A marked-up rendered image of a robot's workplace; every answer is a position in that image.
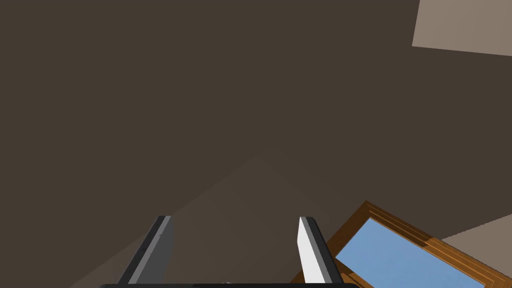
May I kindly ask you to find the wooden framed window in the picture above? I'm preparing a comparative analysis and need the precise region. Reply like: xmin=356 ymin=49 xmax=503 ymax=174
xmin=288 ymin=199 xmax=512 ymax=288

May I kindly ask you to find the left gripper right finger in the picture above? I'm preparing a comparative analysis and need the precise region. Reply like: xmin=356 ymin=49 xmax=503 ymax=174
xmin=296 ymin=216 xmax=345 ymax=285

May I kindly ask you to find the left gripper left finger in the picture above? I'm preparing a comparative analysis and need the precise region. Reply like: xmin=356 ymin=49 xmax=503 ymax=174
xmin=117 ymin=215 xmax=175 ymax=286

